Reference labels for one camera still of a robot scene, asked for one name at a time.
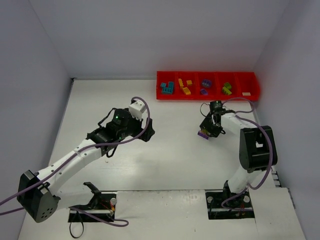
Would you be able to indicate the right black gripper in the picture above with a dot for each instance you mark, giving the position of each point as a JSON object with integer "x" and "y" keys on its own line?
{"x": 210, "y": 127}

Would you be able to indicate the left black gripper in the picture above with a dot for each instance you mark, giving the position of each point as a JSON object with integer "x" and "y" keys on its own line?
{"x": 146, "y": 130}

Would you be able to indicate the lilac rounded lego plate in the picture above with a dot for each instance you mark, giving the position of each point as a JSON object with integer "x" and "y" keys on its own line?
{"x": 203, "y": 92}

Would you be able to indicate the lime green small lego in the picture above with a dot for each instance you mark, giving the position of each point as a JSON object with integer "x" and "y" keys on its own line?
{"x": 226, "y": 91}

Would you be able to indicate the purple curved lego brick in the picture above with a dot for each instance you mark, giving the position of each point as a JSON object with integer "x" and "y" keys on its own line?
{"x": 206, "y": 83}

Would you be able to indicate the teal rounded lego brick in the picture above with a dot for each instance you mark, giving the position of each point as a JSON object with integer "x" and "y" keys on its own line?
{"x": 167, "y": 91}

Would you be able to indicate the light blue lego brick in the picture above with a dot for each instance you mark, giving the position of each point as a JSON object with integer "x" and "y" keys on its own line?
{"x": 170, "y": 85}

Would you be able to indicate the yellow face lego brick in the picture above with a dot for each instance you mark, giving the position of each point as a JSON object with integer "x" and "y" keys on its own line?
{"x": 186, "y": 91}

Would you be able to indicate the lime green lego brick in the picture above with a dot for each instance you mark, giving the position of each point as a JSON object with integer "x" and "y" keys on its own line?
{"x": 228, "y": 85}

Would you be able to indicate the small orange lego brick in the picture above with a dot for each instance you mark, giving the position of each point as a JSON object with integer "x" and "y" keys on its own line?
{"x": 189, "y": 82}

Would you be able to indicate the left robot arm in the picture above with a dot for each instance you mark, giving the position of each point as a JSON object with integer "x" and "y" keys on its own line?
{"x": 40, "y": 193}

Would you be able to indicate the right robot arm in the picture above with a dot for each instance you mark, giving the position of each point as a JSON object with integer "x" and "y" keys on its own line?
{"x": 257, "y": 148}

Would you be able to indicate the red divided sorting bin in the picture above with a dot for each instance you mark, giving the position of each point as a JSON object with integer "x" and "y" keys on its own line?
{"x": 241, "y": 81}

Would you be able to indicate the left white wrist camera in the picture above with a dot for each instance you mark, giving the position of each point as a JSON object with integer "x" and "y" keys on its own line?
{"x": 136, "y": 109}

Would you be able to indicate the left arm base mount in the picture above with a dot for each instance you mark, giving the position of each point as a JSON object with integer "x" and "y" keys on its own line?
{"x": 102, "y": 205}

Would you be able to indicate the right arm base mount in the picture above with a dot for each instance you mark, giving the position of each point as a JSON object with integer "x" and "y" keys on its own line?
{"x": 235, "y": 209}

